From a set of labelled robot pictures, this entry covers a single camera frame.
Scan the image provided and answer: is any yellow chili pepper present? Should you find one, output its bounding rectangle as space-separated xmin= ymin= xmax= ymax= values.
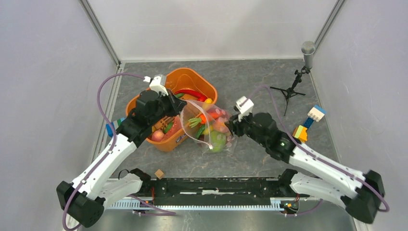
xmin=202 ymin=98 xmax=213 ymax=111

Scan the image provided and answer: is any orange carrot green top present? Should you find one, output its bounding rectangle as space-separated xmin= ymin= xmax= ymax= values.
xmin=188 ymin=112 xmax=224 ymax=128

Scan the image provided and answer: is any peach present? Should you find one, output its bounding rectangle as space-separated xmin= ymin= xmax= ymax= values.
xmin=151 ymin=129 xmax=165 ymax=142

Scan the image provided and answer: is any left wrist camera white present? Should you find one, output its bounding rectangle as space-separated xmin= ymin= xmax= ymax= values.
xmin=143 ymin=74 xmax=168 ymax=96

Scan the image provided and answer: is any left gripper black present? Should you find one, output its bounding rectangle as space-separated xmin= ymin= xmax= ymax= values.
xmin=149 ymin=88 xmax=187 ymax=125

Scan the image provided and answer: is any orange yellow toy block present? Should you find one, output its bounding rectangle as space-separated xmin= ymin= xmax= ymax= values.
xmin=293 ymin=117 xmax=314 ymax=142

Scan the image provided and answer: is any green round fruit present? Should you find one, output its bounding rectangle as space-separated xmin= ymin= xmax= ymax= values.
xmin=209 ymin=130 xmax=227 ymax=153

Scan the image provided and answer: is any red chili pepper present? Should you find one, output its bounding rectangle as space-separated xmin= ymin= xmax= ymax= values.
xmin=175 ymin=89 xmax=208 ymax=102

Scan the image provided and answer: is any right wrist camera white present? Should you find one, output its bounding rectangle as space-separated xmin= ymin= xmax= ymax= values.
xmin=235 ymin=96 xmax=254 ymax=122

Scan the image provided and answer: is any watermelon slice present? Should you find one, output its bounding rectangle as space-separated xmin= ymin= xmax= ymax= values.
xmin=162 ymin=120 xmax=181 ymax=141

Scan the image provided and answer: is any microphone on tripod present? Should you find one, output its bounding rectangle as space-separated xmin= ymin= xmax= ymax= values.
xmin=270 ymin=40 xmax=316 ymax=115

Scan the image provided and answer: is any white blue toy block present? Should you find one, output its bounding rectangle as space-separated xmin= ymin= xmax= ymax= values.
xmin=307 ymin=105 xmax=326 ymax=122

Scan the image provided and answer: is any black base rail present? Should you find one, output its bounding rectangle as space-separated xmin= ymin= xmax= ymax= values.
xmin=134 ymin=177 xmax=300 ymax=206

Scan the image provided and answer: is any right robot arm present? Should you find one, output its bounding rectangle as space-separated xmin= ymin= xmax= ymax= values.
xmin=226 ymin=113 xmax=385 ymax=224

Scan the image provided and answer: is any clear zip top bag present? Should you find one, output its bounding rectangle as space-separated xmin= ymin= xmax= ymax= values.
xmin=180 ymin=100 xmax=237 ymax=153

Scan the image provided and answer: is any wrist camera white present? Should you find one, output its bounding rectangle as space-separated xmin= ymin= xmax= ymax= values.
xmin=235 ymin=96 xmax=254 ymax=122
xmin=143 ymin=74 xmax=168 ymax=96

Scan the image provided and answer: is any small wooden cube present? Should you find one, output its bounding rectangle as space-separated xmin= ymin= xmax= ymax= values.
xmin=154 ymin=169 xmax=165 ymax=180

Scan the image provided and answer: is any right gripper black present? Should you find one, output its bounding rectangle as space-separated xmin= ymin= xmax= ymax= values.
xmin=224 ymin=110 xmax=268 ymax=148

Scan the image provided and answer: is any blue green white block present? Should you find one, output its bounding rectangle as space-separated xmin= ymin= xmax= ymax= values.
xmin=105 ymin=117 xmax=126 ymax=138

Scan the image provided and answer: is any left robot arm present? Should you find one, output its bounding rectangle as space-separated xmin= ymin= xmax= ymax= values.
xmin=57 ymin=90 xmax=187 ymax=231

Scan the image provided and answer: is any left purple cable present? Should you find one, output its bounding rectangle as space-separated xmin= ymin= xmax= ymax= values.
xmin=62 ymin=72 xmax=178 ymax=231

